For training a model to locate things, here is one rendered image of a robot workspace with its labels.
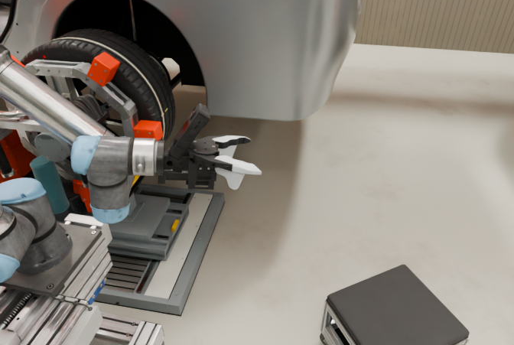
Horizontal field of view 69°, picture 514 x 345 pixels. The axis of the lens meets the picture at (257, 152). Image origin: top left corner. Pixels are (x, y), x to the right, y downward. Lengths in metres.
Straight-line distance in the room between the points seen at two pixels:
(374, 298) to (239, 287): 0.71
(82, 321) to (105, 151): 0.54
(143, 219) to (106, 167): 1.37
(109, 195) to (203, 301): 1.27
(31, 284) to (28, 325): 0.09
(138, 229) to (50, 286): 0.99
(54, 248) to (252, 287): 1.13
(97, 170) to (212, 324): 1.29
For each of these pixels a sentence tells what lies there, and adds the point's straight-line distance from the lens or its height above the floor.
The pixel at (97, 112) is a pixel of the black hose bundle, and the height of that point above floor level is 1.00.
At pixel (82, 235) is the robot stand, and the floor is 0.82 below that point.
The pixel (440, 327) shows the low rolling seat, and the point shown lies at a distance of 1.64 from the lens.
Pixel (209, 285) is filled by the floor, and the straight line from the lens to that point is 2.04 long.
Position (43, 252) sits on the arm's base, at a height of 0.87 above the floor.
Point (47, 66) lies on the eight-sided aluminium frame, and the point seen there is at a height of 1.12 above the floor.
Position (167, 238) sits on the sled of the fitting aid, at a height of 0.18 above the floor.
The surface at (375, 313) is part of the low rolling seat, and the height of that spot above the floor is 0.34.
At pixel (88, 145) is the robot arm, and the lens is 0.76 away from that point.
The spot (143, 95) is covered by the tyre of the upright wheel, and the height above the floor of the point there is 0.99.
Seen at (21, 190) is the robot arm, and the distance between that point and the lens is 1.06.
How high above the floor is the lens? 1.62
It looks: 33 degrees down
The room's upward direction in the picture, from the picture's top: straight up
